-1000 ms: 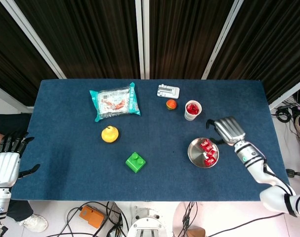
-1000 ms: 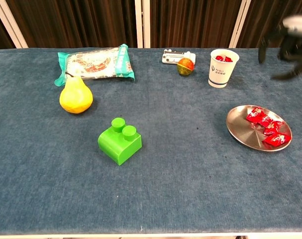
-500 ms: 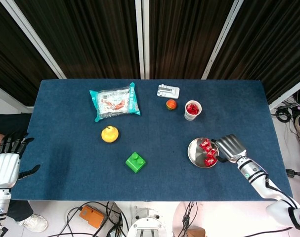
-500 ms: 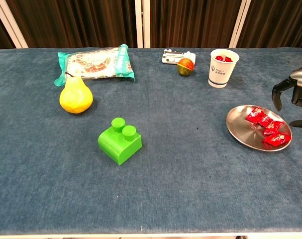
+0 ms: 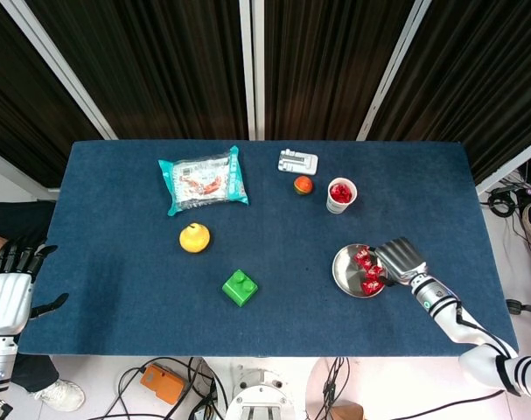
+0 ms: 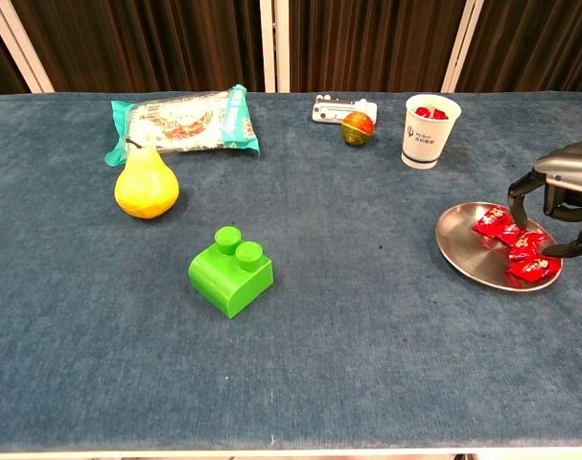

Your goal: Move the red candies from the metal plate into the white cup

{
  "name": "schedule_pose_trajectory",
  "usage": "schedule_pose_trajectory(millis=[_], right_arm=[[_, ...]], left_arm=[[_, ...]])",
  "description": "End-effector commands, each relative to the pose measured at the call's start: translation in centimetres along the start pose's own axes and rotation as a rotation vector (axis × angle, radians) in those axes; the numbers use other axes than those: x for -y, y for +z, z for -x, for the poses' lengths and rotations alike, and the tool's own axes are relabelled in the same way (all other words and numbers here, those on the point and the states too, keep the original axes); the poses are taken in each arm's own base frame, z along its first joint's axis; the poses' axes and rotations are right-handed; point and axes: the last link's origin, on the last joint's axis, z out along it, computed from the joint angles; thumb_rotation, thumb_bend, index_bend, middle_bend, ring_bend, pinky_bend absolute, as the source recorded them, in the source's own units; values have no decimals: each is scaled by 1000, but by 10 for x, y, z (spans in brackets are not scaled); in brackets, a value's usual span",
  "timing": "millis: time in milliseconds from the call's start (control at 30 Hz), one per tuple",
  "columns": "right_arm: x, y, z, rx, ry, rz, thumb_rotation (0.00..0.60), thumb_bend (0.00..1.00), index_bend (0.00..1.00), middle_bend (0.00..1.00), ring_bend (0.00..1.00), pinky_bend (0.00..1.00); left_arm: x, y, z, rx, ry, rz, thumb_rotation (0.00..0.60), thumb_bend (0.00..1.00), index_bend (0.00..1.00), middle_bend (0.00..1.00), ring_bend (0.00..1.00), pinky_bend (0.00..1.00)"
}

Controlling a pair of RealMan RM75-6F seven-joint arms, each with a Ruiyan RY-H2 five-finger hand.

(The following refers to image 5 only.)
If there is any green building block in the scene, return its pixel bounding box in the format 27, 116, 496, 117
221, 269, 260, 308

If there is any person dark trousers leg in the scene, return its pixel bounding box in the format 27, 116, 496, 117
0, 200, 61, 395

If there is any brown wooden object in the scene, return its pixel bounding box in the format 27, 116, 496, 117
330, 402, 365, 420

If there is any white paper cup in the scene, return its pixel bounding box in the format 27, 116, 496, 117
325, 177, 359, 215

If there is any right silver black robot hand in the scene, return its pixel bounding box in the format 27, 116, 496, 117
367, 236, 427, 288

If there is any black stand leg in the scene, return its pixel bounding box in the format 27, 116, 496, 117
505, 298, 531, 317

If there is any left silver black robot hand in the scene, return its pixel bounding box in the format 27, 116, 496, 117
0, 238, 70, 337

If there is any white metal frame beam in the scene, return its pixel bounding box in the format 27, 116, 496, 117
0, 145, 59, 196
475, 134, 531, 196

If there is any white plastic clip device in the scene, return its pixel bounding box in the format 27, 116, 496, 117
276, 149, 319, 175

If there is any orange control box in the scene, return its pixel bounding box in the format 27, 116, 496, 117
140, 361, 187, 406

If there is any round steel plate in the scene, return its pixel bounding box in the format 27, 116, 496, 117
332, 243, 389, 299

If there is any white grey robot base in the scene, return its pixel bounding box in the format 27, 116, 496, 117
224, 365, 297, 420

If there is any black cable bundle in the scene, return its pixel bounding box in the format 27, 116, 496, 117
319, 356, 352, 420

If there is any dark brown pleated curtain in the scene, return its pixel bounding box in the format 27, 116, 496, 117
0, 0, 103, 188
262, 0, 417, 142
367, 0, 531, 186
24, 0, 250, 141

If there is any teal snack package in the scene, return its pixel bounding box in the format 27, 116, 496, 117
157, 145, 250, 218

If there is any blue table cloth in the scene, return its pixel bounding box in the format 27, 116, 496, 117
18, 139, 519, 358

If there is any yellow toy pear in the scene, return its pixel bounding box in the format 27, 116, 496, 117
178, 221, 212, 254

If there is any white metal frame post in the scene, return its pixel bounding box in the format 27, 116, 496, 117
237, 0, 258, 141
0, 0, 120, 141
355, 0, 433, 142

